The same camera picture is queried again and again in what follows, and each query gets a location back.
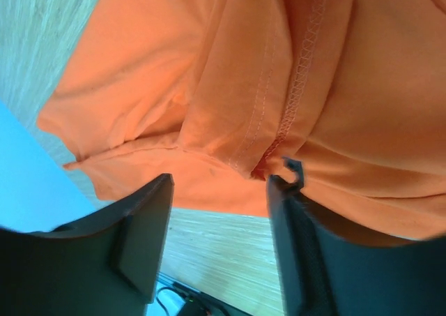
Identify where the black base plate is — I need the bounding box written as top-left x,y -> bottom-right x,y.
155,273 -> 255,316

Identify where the orange t shirt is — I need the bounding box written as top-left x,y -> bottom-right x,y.
38,0 -> 445,240

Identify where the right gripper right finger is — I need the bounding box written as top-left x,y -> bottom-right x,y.
267,158 -> 445,315

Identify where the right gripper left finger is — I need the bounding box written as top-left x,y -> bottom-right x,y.
1,174 -> 174,316

